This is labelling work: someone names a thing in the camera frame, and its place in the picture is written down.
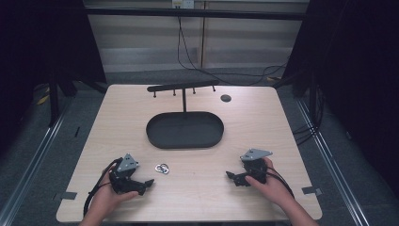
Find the person's left hand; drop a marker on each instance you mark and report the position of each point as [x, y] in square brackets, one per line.
[105, 197]

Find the grey tape strip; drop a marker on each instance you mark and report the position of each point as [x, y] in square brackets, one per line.
[65, 196]
[312, 190]

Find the black curtain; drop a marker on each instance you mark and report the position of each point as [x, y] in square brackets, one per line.
[37, 47]
[354, 78]

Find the black horizontal bar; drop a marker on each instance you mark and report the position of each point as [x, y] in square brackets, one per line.
[194, 13]

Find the small black floor tape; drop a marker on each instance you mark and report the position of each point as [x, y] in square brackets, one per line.
[76, 132]

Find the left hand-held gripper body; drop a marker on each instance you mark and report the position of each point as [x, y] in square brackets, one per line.
[125, 175]

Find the person's right hand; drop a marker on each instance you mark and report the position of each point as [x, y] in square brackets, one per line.
[273, 188]

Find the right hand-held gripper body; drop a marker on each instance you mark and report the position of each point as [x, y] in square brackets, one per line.
[255, 166]

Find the metal floor rail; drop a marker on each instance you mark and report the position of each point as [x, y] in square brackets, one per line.
[28, 169]
[332, 163]

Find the white wall socket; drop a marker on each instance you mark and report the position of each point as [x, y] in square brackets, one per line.
[183, 3]

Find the black round table grommet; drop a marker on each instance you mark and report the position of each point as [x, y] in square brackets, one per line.
[226, 98]

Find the black hook stand with tray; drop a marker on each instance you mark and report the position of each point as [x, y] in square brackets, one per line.
[185, 130]

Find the yellow floor scrap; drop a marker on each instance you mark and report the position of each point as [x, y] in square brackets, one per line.
[42, 100]

